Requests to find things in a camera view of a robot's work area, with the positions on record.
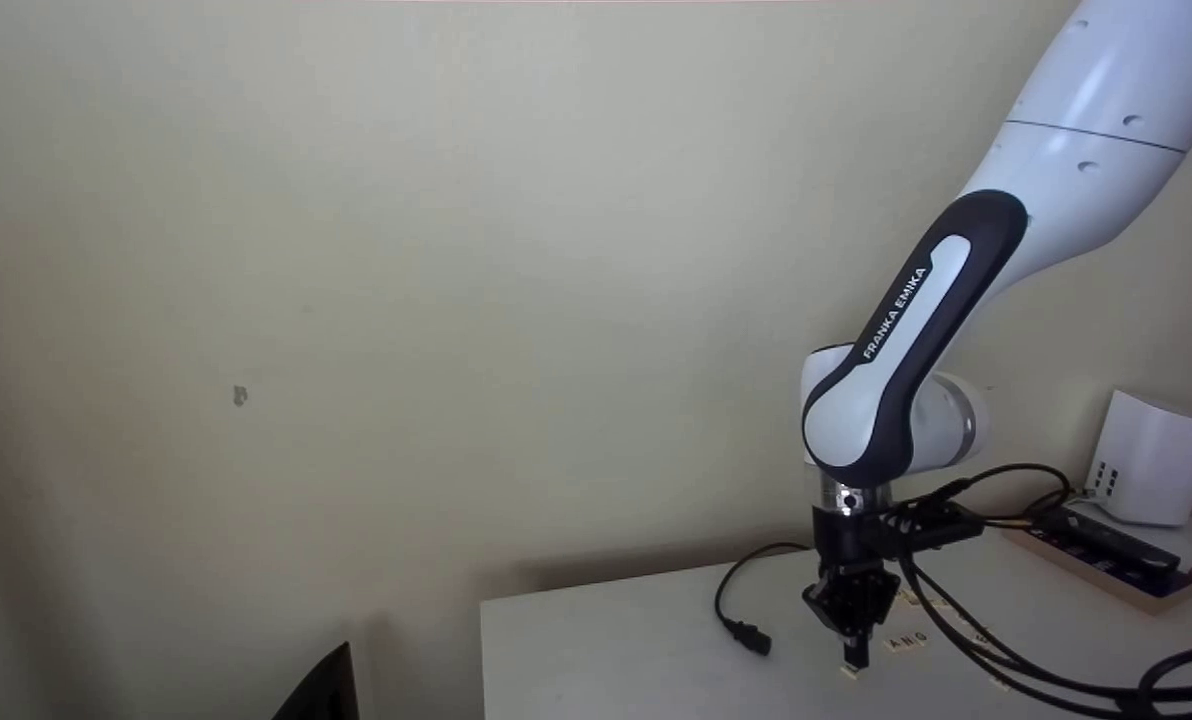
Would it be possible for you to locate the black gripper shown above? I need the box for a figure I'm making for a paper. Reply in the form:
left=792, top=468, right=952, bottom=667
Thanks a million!
left=805, top=508, right=899, bottom=670

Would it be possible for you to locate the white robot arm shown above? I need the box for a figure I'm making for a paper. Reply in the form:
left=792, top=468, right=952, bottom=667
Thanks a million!
left=794, top=0, right=1192, bottom=667

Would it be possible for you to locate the black monitor corner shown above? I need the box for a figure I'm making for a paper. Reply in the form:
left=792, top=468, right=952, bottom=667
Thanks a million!
left=272, top=644, right=358, bottom=720

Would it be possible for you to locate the black remote control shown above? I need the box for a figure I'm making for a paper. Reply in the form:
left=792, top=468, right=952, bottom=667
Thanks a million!
left=1031, top=508, right=1187, bottom=597

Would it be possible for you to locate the white cube speaker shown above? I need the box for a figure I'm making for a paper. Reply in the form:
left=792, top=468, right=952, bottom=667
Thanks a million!
left=1083, top=393, right=1192, bottom=529

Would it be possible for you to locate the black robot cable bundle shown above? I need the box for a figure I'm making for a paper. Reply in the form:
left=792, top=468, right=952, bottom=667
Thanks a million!
left=893, top=459, right=1192, bottom=720

